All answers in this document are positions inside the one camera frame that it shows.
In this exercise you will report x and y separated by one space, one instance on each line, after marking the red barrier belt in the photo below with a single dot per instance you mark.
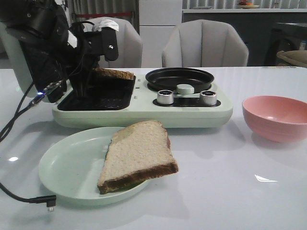
117 14

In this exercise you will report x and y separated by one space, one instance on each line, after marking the dark kitchen counter cabinet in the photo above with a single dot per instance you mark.
254 26

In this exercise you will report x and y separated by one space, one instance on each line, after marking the left silver control knob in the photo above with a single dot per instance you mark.
165 97

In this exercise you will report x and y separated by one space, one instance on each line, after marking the white refrigerator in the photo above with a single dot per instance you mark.
157 18

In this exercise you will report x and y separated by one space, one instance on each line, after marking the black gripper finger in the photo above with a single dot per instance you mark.
81 69
105 39

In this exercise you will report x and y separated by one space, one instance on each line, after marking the mint green breakfast maker base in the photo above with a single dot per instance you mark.
142 108

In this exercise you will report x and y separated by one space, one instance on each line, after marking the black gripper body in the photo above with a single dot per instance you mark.
76 34

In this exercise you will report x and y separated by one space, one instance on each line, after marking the right grey upholstered chair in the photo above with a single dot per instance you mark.
204 43

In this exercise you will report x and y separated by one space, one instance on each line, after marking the silver control knob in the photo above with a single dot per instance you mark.
165 97
208 98

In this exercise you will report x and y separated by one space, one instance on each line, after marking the right silver control knob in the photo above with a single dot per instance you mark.
208 98

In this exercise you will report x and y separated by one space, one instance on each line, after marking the pink plastic bowl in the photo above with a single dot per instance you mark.
276 118

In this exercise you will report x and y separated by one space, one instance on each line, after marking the grey upholstered chair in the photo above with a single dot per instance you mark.
204 43
129 42

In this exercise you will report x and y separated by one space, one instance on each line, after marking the black round frying pan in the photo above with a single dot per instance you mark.
169 78

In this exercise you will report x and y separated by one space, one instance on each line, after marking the mint green plate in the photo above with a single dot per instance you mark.
70 169

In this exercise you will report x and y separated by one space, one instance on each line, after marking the mint green hinged lid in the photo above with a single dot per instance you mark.
16 56

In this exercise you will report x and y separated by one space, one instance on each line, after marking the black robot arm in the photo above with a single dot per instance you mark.
44 48

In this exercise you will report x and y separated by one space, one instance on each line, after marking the fruit plate on counter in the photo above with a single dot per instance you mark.
245 4

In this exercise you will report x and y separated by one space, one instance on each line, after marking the left grey upholstered chair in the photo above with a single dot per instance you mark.
129 42

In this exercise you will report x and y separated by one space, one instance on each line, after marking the bread slice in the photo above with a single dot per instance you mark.
112 73
137 153

